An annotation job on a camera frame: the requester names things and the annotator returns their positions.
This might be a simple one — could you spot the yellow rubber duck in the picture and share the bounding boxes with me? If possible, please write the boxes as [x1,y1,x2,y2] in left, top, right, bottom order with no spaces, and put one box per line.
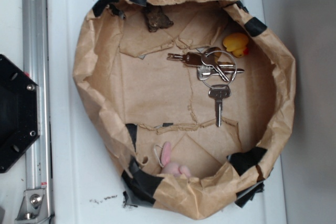
[223,33,249,58]

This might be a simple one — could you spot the silver key pointing left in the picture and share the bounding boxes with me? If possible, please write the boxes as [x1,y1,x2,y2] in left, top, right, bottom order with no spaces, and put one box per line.
[167,52,203,67]

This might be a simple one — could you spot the silver keys pointing right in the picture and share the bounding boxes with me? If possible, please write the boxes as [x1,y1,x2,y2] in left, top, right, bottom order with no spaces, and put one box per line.
[198,50,245,83]

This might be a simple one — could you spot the brown paper bag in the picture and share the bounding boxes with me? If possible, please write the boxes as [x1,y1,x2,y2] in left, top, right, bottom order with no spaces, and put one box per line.
[73,0,296,220]

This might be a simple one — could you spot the pink plush bunny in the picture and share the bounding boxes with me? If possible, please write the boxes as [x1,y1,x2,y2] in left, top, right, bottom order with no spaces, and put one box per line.
[154,142,192,178]

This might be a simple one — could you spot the silver key pointing down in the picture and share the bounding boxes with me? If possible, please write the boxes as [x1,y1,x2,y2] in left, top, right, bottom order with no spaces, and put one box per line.
[208,84,231,127]

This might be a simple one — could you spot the metal corner bracket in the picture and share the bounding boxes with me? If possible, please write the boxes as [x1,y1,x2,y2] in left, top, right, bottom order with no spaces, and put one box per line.
[15,188,48,223]

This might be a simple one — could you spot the white tray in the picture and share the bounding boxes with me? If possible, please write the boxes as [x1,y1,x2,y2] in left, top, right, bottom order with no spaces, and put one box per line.
[46,0,288,224]

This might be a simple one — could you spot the dark brown rock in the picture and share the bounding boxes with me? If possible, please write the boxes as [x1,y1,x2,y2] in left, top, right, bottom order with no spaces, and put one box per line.
[143,4,174,33]

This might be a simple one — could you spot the aluminium extrusion rail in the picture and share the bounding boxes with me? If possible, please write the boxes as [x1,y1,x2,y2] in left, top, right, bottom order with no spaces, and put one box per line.
[22,0,54,223]

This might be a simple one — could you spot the black hexagonal mount plate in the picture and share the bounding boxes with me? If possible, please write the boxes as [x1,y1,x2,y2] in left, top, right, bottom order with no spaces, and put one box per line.
[0,54,40,174]

